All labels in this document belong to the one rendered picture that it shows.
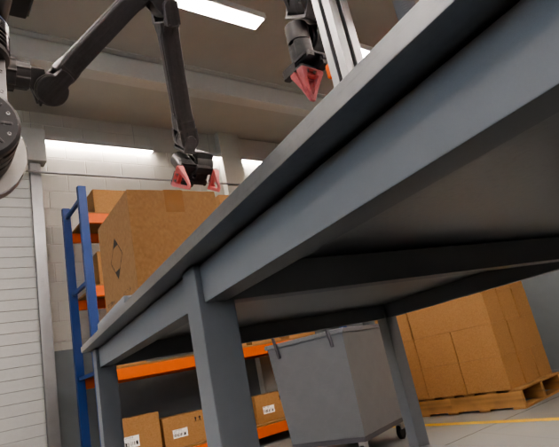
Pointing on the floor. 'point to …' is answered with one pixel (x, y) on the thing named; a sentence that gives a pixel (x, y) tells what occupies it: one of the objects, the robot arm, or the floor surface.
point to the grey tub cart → (336, 387)
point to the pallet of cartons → (477, 354)
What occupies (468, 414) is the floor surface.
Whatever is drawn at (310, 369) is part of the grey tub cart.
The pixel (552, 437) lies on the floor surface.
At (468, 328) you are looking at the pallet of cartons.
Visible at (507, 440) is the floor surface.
